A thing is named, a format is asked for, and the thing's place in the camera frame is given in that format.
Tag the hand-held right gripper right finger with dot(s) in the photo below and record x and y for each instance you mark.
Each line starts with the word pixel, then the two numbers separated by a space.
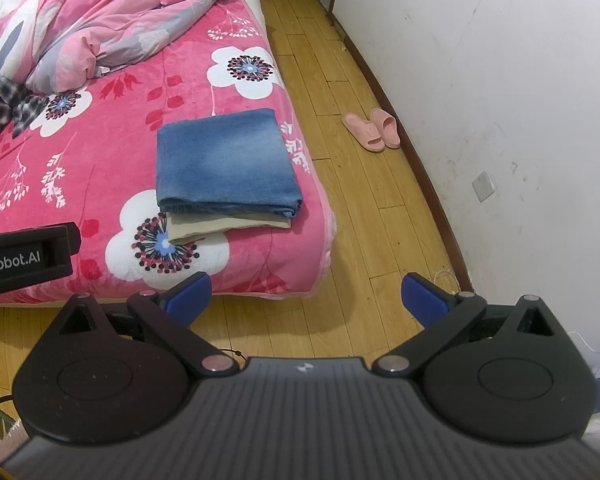
pixel 425 300

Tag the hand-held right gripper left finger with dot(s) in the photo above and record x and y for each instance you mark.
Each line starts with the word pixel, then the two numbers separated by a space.
pixel 187 297

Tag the beige pants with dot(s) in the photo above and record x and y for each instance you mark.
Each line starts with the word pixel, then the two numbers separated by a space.
pixel 215 225

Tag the blue denim jeans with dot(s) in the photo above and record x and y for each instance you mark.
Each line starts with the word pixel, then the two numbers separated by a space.
pixel 225 160

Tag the pink floral blanket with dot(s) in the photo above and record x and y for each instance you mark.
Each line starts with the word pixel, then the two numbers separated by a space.
pixel 105 160

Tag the black white plaid shirt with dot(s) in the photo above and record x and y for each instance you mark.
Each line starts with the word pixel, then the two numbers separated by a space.
pixel 5 95

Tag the fluffy floor rug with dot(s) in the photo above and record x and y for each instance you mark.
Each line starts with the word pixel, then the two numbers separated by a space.
pixel 2 435

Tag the pink slipper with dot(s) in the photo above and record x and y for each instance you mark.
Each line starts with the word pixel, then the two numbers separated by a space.
pixel 362 132
pixel 387 127

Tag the pink duvet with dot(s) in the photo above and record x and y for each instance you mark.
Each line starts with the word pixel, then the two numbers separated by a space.
pixel 110 15

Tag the white mattress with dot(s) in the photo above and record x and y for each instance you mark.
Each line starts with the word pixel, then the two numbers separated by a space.
pixel 254 0

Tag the white wall socket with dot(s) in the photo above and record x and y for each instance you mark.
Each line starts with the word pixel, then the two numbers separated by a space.
pixel 483 186

